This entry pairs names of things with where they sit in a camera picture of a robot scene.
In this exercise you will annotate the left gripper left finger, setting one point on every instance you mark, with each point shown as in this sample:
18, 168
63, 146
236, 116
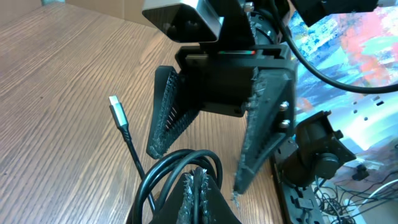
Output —
178, 208

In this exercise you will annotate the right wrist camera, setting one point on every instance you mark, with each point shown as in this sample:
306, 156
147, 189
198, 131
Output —
184, 21

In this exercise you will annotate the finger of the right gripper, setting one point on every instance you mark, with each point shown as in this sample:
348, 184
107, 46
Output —
270, 121
175, 107

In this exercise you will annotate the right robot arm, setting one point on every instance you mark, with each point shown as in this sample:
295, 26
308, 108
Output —
320, 152

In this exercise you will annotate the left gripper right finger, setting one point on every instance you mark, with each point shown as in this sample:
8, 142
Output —
211, 205

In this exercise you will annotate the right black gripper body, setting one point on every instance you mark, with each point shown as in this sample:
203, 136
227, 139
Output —
248, 70

